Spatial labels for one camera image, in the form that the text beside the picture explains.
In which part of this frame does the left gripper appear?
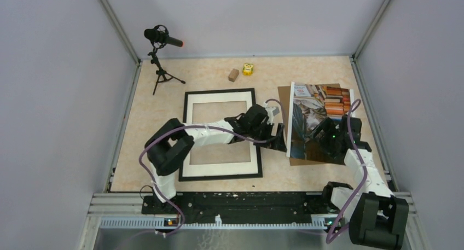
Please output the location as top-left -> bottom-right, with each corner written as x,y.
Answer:
248,120 -> 287,152

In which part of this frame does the black picture frame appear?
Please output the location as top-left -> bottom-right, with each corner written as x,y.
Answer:
179,88 -> 263,182

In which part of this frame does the black microphone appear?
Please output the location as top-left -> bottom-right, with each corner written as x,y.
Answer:
143,25 -> 184,48

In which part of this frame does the black tripod stand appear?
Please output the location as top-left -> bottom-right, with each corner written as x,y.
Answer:
148,46 -> 186,96

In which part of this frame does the brown cardboard backing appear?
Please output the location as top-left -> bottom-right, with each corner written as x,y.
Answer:
277,83 -> 351,167

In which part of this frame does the white photo mat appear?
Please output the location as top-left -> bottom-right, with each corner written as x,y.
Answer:
179,89 -> 263,182

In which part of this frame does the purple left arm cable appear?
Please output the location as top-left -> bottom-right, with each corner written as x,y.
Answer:
138,98 -> 287,236

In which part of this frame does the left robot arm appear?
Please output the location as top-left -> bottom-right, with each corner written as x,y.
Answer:
139,104 -> 287,214

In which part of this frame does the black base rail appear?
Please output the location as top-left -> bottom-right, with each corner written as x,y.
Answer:
141,191 -> 339,224

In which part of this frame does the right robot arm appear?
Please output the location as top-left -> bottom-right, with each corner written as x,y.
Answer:
309,115 -> 409,249

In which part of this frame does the cat photo print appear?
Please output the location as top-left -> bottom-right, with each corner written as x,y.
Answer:
285,82 -> 355,166

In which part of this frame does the small wooden block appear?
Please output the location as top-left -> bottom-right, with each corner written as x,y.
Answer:
228,69 -> 240,82

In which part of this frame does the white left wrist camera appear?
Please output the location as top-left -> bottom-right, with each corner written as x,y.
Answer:
263,102 -> 280,124

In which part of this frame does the yellow owl toy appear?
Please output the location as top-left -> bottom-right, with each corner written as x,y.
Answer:
242,63 -> 254,76

